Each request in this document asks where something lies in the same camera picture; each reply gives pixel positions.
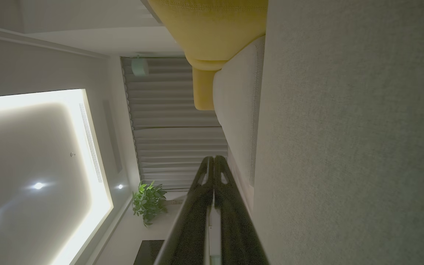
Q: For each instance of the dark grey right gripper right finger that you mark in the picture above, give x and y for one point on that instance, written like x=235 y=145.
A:
x=237 y=239

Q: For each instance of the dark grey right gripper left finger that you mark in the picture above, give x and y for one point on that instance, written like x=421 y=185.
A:
x=190 y=235

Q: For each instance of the green leafy house plant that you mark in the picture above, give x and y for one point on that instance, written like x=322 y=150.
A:
x=147 y=202

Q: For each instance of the grey pleated curtain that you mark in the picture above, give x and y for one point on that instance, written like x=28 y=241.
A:
x=168 y=140

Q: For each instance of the grey sofa seat cushion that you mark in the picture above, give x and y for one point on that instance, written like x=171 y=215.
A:
x=236 y=110

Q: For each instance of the large grey sofa chaise cushion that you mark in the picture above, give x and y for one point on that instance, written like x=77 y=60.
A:
x=344 y=129

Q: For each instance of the wide yellow sofa back cushion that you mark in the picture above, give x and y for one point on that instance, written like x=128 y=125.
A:
x=212 y=29

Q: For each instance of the black wall television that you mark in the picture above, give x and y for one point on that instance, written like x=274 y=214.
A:
x=149 y=253

